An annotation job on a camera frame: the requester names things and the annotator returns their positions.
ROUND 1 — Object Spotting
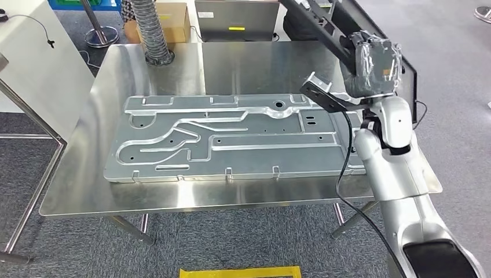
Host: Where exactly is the steel stanchion post base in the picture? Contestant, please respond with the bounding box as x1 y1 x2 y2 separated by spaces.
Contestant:
78 0 120 49

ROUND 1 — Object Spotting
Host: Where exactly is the brown cardboard box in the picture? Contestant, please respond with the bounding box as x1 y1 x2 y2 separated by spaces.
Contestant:
123 2 192 45

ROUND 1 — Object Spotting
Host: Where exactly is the steel frame table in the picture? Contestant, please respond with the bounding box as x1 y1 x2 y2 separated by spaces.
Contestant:
0 53 68 265

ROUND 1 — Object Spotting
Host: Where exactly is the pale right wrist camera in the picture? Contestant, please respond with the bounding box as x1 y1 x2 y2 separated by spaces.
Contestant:
305 72 334 93

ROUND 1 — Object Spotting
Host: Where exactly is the grey ribbed exhaust hose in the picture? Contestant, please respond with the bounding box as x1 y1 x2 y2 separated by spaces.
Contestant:
129 0 175 67

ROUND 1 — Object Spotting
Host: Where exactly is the white panel board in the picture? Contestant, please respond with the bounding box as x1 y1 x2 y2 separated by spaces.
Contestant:
0 0 96 142

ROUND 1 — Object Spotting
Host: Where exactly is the grey metal case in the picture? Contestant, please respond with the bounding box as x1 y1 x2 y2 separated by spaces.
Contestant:
194 0 281 43

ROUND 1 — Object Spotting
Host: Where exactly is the stainless steel workbench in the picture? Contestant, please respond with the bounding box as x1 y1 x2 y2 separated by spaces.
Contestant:
38 40 444 246

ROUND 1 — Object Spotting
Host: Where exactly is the round steel stool base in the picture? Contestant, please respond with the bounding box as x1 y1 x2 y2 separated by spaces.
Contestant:
472 5 491 24

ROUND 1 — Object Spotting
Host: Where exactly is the grey metal panel part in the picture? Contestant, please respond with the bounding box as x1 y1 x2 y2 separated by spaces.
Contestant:
102 93 367 184

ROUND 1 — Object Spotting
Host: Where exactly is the black plastic frame part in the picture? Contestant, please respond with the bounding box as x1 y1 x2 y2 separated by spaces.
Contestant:
279 0 418 125

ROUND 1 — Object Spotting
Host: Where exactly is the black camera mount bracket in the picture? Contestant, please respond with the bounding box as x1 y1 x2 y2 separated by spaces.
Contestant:
299 82 365 114

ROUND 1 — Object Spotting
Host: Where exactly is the blue crate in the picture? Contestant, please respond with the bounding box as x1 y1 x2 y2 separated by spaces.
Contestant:
47 0 122 12

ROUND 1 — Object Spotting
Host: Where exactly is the thin black cable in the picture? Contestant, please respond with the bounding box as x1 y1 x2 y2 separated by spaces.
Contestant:
412 100 429 130
0 9 56 49

